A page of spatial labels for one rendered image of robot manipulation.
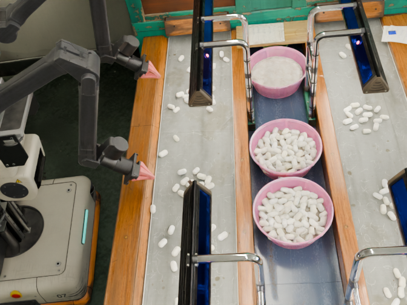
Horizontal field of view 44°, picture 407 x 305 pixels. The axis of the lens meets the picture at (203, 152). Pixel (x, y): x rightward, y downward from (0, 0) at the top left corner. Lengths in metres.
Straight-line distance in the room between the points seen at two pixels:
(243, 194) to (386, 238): 0.48
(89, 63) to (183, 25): 1.02
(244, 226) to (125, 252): 0.40
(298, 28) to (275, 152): 0.70
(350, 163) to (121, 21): 2.03
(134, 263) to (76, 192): 0.94
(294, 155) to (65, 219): 1.15
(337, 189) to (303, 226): 0.17
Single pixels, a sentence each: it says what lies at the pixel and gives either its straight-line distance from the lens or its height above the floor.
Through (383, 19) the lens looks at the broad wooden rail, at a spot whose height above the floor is 0.76.
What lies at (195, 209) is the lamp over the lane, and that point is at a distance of 1.31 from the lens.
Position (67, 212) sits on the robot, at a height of 0.28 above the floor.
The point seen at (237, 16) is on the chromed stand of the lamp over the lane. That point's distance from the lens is 1.88.
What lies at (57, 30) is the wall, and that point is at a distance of 3.53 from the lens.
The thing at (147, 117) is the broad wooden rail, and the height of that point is 0.76.
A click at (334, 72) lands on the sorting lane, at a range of 2.20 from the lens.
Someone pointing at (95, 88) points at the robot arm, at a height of 1.31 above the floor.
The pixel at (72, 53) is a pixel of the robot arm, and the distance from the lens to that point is 1.39.
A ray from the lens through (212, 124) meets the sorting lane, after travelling 2.00.
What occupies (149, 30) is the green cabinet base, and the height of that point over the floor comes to 0.79.
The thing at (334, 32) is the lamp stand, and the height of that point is 1.12.
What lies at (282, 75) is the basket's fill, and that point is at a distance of 2.19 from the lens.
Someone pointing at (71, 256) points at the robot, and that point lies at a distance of 2.35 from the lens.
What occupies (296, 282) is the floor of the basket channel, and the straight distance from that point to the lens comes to 1.68.
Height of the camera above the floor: 2.20
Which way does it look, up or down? 50 degrees down
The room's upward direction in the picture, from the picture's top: 11 degrees counter-clockwise
